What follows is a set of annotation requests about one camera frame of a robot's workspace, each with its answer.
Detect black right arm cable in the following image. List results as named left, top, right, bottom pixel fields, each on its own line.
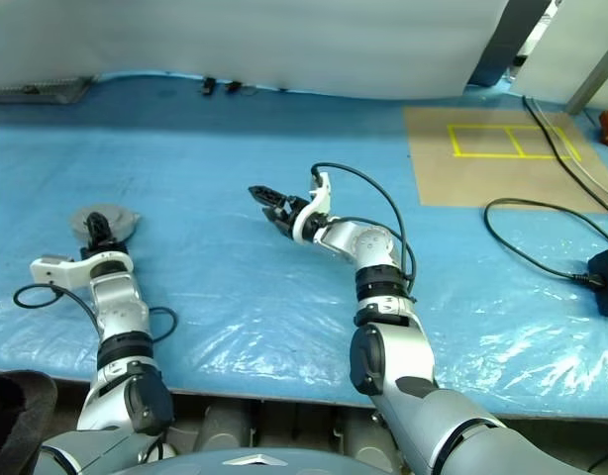
left=309, top=162, right=418, bottom=303

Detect white backdrop panel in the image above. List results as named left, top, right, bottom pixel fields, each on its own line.
left=0, top=0, right=511, bottom=98

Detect grey rounded shape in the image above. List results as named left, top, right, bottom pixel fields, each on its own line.
left=202, top=403, right=259, bottom=450
left=341, top=410, right=400, bottom=462

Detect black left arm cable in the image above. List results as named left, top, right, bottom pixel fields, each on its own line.
left=12, top=284, right=179, bottom=345

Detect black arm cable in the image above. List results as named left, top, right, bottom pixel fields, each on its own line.
left=309, top=162, right=418, bottom=303
left=12, top=284, right=179, bottom=345

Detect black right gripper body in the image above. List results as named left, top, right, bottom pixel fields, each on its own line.
left=273, top=195, right=313, bottom=237

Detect clear plastic tube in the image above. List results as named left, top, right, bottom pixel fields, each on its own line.
left=529, top=98, right=608, bottom=192

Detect grey metal post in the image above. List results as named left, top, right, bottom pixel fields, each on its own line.
left=564, top=37, right=608, bottom=116

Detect grey robot torso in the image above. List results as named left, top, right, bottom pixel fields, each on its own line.
left=150, top=447, right=409, bottom=475

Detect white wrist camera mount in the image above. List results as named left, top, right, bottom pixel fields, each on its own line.
left=291, top=170, right=334, bottom=244
left=29, top=250, right=133, bottom=288

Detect black power adapter cable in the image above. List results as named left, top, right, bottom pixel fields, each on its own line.
left=483, top=197, right=608, bottom=287

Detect long black cable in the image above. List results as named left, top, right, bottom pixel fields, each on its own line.
left=522, top=94, right=608, bottom=219

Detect brown cardboard sheet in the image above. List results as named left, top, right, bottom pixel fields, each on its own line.
left=402, top=106, right=608, bottom=215

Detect black fabric strap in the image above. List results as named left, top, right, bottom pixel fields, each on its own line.
left=0, top=369, right=57, bottom=475

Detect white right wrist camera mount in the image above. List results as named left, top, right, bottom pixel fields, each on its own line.
left=291, top=170, right=334, bottom=244

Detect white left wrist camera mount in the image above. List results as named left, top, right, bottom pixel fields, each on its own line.
left=29, top=250, right=133, bottom=288

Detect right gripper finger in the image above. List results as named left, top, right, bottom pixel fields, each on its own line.
left=260, top=207, right=291, bottom=234
left=248, top=185, right=288, bottom=208

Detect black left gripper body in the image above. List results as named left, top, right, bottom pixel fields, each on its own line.
left=83, top=230, right=118, bottom=253

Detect blue plastic table cover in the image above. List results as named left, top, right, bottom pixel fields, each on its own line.
left=0, top=71, right=608, bottom=422

